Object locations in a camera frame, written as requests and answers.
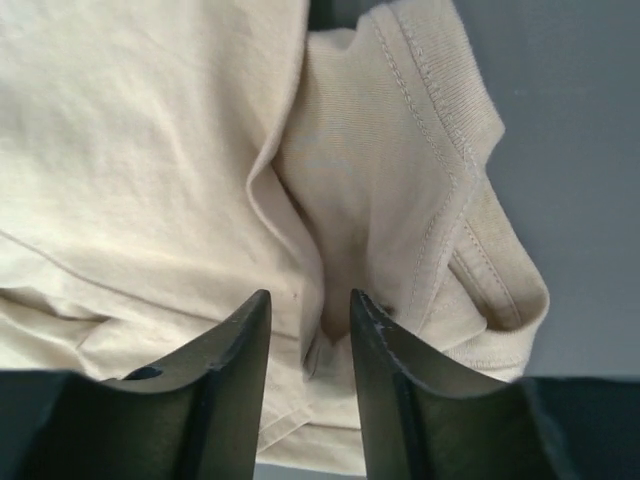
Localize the beige t shirt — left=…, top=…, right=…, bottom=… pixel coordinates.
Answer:
left=1, top=1, right=549, bottom=475

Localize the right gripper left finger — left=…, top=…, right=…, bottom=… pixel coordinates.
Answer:
left=1, top=290, right=271, bottom=479

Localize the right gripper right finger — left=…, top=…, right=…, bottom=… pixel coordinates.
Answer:
left=350, top=290, right=639, bottom=479

